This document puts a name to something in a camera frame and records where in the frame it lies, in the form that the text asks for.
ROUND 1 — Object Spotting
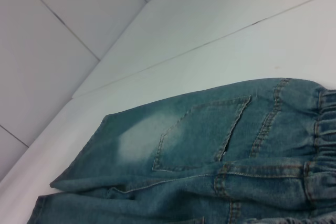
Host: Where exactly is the blue denim shorts basketball print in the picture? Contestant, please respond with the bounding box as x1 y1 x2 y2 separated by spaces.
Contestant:
35 77 336 224

